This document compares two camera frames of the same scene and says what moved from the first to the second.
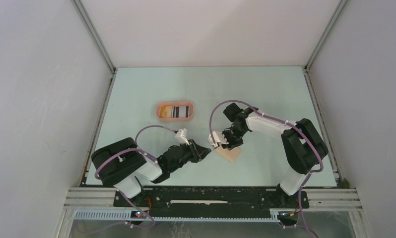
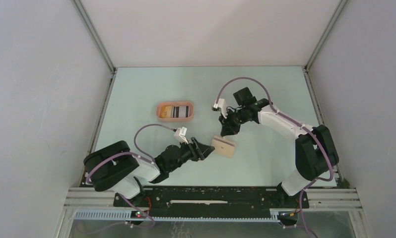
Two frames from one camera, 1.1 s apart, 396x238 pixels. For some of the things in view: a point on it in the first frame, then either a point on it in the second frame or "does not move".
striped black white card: (180, 111) does not move
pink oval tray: (175, 103) does not move
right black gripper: (231, 145) to (228, 128)
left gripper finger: (204, 154) does not move
